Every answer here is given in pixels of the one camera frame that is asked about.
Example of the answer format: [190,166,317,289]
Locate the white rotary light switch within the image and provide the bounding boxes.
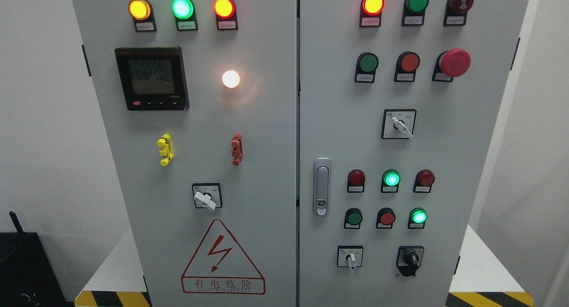
[192,182,222,211]

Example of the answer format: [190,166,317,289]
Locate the yellow indicator light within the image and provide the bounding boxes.
[128,0,157,32]

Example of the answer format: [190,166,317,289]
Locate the dark red indicator left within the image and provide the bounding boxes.
[347,169,365,193]

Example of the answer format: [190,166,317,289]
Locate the dark red indicator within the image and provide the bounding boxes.
[413,169,436,193]
[347,169,365,193]

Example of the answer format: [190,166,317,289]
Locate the clear round lamp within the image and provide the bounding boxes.
[222,70,240,88]

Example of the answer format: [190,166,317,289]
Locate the green push button lower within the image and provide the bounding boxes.
[344,207,363,229]

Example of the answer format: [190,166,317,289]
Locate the green push button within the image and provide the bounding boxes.
[344,207,363,229]
[401,0,429,26]

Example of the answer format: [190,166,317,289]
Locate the left grey cabinet door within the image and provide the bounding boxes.
[72,0,297,307]

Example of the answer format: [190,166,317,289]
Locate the grey cabinet door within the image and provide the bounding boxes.
[298,0,528,307]
[72,0,297,307]

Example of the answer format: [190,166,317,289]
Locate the lit green indicator middle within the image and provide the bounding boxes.
[381,169,401,193]

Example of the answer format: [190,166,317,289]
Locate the white rotary selector upper right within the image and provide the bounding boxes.
[381,109,417,139]

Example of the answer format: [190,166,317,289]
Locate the white rotary selector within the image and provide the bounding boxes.
[336,246,364,269]
[381,109,417,139]

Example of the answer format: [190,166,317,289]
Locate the green push button second row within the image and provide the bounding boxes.
[354,52,379,84]

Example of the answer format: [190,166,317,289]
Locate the red push button lower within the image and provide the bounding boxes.
[376,207,396,229]

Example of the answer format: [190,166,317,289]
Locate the white rotary selector bottom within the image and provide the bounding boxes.
[336,246,364,269]

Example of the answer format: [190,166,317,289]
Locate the right grey cabinet door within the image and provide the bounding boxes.
[298,0,528,307]

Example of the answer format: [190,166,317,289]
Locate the red electric hazard warning sticker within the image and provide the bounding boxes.
[181,219,265,295]

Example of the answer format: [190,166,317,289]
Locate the dark red indicator right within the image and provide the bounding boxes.
[413,169,436,193]

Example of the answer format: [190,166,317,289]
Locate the red push button second row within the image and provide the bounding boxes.
[394,51,420,82]

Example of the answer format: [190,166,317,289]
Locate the black digital power meter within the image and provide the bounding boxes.
[114,47,189,111]

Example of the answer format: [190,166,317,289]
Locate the lit green button lower right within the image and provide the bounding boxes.
[407,207,428,229]

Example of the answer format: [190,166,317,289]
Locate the red indicator light top left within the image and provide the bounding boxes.
[213,0,238,30]

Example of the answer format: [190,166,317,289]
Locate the lit red indicator right door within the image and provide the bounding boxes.
[359,0,385,28]

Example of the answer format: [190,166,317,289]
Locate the green indicator light top left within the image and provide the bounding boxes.
[171,0,198,31]

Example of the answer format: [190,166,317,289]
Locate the red emergency stop button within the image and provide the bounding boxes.
[432,48,471,82]

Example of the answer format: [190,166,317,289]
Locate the green push button top right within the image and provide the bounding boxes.
[401,0,429,26]

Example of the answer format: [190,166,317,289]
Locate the dark red buzzer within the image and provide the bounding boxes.
[443,0,473,26]

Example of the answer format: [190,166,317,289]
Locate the white platform with hazard stripes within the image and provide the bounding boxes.
[73,227,534,307]

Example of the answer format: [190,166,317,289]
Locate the black box with antenna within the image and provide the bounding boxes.
[0,211,67,307]

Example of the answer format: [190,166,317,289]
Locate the silver door handle lock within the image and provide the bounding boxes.
[313,157,332,217]

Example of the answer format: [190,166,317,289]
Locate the black rotary knob switch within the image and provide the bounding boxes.
[396,246,425,277]

